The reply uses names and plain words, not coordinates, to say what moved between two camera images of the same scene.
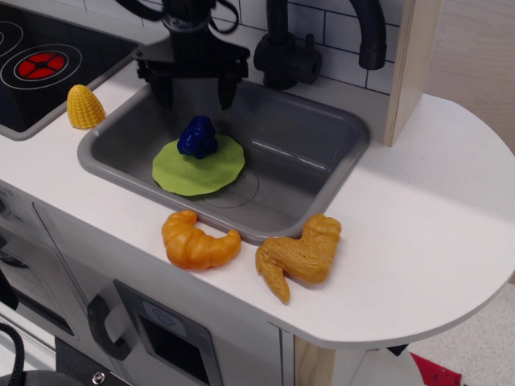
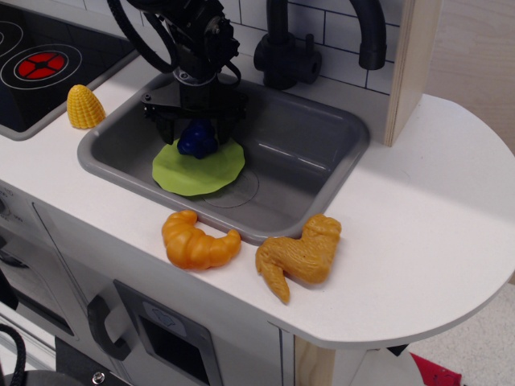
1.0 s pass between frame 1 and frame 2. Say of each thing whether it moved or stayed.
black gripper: moved
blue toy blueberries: stayed
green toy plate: stayed
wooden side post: stayed
